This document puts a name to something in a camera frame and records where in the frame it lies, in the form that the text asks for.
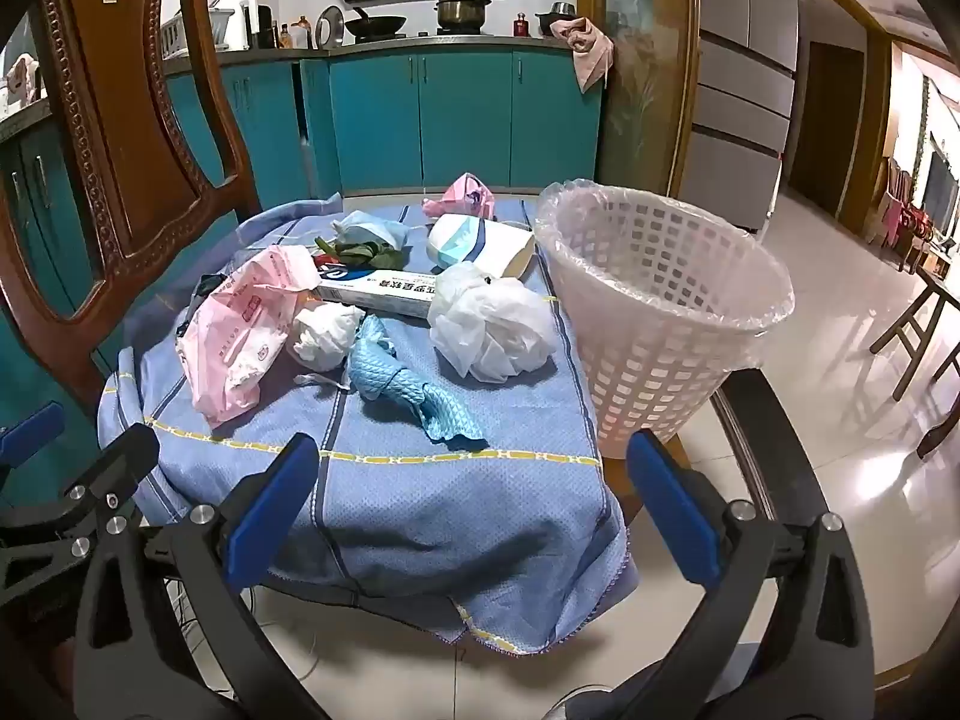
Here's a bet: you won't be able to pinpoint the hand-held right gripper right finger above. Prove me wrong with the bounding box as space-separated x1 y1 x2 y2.
622 429 878 720

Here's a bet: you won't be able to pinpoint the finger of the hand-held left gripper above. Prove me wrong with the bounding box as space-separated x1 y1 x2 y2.
0 401 67 470
0 424 160 601

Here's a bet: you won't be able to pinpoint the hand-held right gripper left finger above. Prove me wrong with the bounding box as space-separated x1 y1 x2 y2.
71 433 331 720

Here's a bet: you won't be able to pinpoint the pink plastic bag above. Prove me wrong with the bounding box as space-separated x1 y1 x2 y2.
174 244 322 428

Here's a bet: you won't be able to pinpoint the white plastic lattice basket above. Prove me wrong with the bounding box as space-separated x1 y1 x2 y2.
534 178 796 460

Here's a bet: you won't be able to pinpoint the light blue cloth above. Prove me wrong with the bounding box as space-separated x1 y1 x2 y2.
345 315 487 442

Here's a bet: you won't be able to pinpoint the white tissue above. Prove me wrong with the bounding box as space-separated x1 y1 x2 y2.
289 305 366 372

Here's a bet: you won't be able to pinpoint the white plastic bag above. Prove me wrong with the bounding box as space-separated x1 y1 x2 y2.
427 261 560 383

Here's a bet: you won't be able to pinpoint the blue striped towel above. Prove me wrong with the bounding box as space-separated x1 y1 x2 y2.
96 195 631 653

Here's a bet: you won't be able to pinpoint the long white cardboard box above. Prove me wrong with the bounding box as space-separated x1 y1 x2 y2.
315 266 451 320

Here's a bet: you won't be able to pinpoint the clear plastic bin liner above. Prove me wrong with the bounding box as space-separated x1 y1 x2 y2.
534 178 796 335

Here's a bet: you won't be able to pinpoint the clear packet with blue mask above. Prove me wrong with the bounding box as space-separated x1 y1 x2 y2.
332 210 410 248

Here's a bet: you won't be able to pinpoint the white and blue packet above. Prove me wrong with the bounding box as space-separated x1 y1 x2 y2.
426 212 537 278

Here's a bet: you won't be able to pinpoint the carved wooden chair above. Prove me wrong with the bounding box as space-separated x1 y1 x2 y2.
0 0 263 410

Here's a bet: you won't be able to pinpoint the pink cloth on counter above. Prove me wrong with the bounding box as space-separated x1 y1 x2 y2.
6 52 40 104

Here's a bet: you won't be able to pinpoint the crumpled pink wrapper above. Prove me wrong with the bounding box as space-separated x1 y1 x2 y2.
421 172 497 222

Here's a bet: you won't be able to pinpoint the pink chairs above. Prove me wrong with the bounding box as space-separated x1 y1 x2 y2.
877 157 931 271

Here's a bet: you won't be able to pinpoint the brown wooden door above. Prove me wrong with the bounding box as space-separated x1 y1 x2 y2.
810 41 867 215

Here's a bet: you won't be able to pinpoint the silver refrigerator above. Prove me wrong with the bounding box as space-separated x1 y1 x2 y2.
679 0 800 233

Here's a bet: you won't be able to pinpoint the white dish rack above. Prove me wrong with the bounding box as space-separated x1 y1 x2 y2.
161 7 237 57

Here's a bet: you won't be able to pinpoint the black kitchen appliance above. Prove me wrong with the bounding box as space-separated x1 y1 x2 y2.
240 4 275 50

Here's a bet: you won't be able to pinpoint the black wok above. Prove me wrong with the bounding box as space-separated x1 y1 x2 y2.
345 7 408 38

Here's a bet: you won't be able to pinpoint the grey kitchen countertop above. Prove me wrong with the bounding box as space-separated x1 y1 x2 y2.
0 30 582 143

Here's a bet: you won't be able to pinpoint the steel cooking pot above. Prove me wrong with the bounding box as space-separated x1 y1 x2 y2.
436 0 492 32

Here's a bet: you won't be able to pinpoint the frosted glass door wooden frame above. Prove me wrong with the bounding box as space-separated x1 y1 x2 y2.
576 0 702 200

